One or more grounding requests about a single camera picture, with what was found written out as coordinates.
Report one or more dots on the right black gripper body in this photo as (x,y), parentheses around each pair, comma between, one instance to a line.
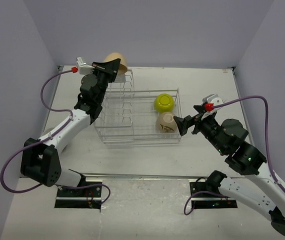
(208,127)

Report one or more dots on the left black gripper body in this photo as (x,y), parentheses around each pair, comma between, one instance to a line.
(104,78)

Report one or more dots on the yellow-green bowl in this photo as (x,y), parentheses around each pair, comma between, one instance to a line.
(164,103)

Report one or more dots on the white wire dish rack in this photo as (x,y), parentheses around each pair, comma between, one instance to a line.
(129,116)

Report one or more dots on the beige bowl white interior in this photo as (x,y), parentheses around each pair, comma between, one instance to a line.
(47,131)

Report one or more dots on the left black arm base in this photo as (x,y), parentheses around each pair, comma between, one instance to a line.
(92,197)

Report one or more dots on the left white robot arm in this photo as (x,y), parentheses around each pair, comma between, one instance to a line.
(41,157)

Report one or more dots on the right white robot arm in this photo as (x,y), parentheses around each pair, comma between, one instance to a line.
(245,159)

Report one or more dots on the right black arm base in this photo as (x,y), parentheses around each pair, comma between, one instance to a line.
(201,197)

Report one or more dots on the beige bowl with drawing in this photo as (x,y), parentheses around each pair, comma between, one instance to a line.
(165,123)

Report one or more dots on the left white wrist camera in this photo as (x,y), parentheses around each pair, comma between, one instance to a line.
(83,67)

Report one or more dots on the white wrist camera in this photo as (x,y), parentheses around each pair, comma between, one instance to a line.
(209,102)
(83,67)

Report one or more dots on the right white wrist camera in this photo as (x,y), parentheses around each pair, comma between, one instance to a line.
(209,102)

